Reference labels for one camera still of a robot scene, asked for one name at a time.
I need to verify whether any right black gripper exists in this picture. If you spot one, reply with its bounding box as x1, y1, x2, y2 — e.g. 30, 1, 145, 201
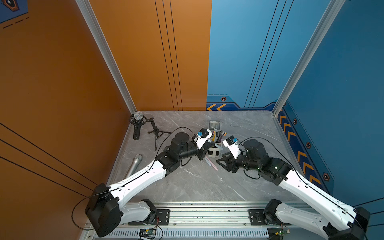
215, 150, 261, 174

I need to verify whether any black toothbrush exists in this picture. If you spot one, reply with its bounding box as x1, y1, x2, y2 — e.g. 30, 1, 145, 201
216, 130, 223, 143

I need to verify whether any purple toothbrush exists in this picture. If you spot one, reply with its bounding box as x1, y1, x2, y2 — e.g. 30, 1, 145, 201
219, 132, 227, 143

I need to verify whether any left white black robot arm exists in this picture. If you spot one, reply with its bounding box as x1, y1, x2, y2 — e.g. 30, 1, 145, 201
85, 129, 214, 238

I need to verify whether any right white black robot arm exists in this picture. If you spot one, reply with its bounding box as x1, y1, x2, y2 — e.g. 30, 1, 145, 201
217, 136, 371, 240

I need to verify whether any pink toothbrush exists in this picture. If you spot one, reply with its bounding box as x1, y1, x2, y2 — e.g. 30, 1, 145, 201
206, 157, 218, 171

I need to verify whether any white toothbrush holder rack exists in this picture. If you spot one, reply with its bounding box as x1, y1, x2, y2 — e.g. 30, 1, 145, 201
207, 143, 222, 158

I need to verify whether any far clear plastic cup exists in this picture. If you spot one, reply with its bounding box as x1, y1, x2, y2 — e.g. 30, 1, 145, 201
209, 121, 221, 131

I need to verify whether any black mini tripod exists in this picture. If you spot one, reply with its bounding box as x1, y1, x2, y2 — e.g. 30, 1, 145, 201
146, 118, 171, 151

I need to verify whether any silver metal cylinder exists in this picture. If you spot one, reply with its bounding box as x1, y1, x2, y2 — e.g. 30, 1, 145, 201
125, 154, 143, 179

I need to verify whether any right green circuit board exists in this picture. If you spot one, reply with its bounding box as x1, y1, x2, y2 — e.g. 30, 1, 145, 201
274, 230, 291, 240

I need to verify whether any green circuit board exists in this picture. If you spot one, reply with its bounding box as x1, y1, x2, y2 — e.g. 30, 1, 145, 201
139, 228, 157, 240
274, 230, 291, 240

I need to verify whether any left green circuit board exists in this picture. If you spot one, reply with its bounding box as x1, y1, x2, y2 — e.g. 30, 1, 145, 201
139, 228, 157, 240

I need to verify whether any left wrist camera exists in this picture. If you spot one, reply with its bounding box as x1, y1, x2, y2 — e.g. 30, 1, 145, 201
192, 129, 213, 150

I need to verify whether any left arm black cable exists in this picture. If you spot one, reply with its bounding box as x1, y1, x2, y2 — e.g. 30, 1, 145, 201
71, 126, 196, 231

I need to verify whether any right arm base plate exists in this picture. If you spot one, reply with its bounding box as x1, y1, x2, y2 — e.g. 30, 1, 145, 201
248, 209, 291, 226

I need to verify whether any aluminium rail frame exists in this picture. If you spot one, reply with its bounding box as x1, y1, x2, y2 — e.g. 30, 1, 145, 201
78, 200, 344, 240

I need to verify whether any black microphone with mount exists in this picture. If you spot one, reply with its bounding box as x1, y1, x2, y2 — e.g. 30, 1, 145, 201
130, 112, 147, 141

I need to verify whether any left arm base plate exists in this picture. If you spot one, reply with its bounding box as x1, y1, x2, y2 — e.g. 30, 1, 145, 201
128, 209, 170, 226

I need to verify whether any left aluminium corner post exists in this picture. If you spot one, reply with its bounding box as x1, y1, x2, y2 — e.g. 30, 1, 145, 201
76, 0, 137, 114

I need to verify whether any aluminium corner post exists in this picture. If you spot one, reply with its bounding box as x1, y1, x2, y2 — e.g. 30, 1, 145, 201
76, 0, 137, 114
272, 0, 345, 118

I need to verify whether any right aluminium corner post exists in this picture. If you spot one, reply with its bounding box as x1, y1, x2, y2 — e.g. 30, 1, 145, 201
272, 0, 345, 118

